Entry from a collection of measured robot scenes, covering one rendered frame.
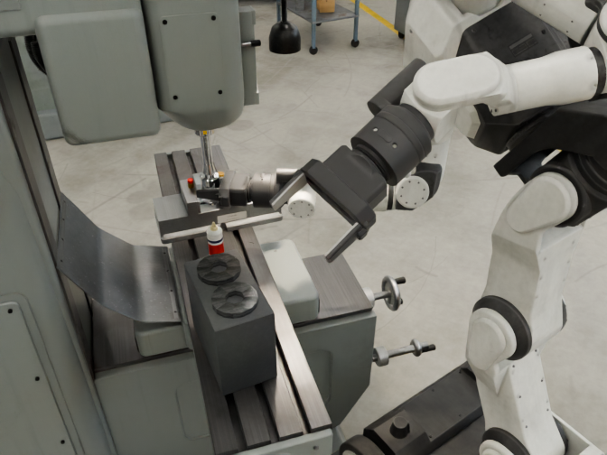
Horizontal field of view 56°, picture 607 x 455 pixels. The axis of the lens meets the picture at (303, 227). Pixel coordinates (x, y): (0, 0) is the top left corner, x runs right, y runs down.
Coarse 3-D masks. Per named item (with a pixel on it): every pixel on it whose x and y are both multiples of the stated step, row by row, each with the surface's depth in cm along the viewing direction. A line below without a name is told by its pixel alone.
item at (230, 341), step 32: (224, 256) 121; (192, 288) 118; (224, 288) 113; (256, 288) 115; (224, 320) 108; (256, 320) 108; (224, 352) 109; (256, 352) 113; (224, 384) 114; (256, 384) 119
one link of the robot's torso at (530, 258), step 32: (544, 192) 95; (576, 192) 93; (512, 224) 103; (544, 224) 98; (512, 256) 110; (544, 256) 105; (512, 288) 114; (544, 288) 111; (512, 320) 114; (544, 320) 115
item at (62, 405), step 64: (0, 64) 108; (0, 128) 104; (0, 192) 109; (0, 256) 115; (0, 320) 122; (64, 320) 132; (0, 384) 131; (64, 384) 139; (0, 448) 142; (64, 448) 149
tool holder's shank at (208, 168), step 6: (204, 138) 134; (204, 144) 135; (210, 144) 136; (204, 150) 135; (210, 150) 136; (204, 156) 137; (210, 156) 137; (204, 162) 138; (210, 162) 138; (204, 168) 138; (210, 168) 138; (204, 174) 139; (210, 174) 139
